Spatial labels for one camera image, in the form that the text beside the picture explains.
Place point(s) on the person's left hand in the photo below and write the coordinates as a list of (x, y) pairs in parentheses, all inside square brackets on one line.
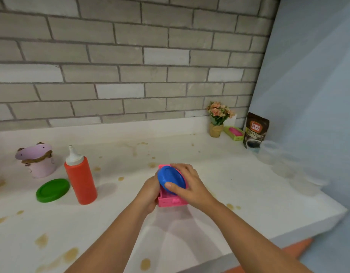
[(149, 196)]

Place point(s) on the person's right hand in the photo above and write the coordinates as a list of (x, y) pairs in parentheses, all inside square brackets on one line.
[(195, 193)]

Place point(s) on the pink plastic basket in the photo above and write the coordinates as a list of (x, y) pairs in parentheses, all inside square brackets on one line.
[(169, 201)]

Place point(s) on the blue round lid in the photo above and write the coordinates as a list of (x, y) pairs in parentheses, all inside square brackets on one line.
[(169, 174)]

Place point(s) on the pink flowers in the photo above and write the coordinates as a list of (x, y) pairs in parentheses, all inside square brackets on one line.
[(216, 130)]

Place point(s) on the green plastic basket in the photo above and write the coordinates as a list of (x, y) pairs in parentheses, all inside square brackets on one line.
[(229, 135)]

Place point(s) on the orange squeeze bottle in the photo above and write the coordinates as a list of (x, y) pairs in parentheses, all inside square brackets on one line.
[(81, 181)]

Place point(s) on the clear plastic container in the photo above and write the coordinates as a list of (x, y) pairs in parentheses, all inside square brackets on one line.
[(267, 156), (286, 169), (305, 187)]

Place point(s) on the brown coffee pouch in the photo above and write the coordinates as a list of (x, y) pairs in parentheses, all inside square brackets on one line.
[(256, 126)]

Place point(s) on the green round lid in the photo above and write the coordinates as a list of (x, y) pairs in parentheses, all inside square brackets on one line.
[(52, 190)]

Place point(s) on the person's right forearm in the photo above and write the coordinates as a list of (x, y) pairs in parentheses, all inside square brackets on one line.
[(249, 244)]

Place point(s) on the person's left forearm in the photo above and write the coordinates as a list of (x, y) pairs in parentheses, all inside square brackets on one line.
[(112, 244)]

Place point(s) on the white countertop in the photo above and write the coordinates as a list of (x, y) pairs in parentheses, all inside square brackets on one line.
[(249, 196)]

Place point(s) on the orange cabinet front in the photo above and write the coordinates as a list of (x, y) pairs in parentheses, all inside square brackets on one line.
[(294, 248)]

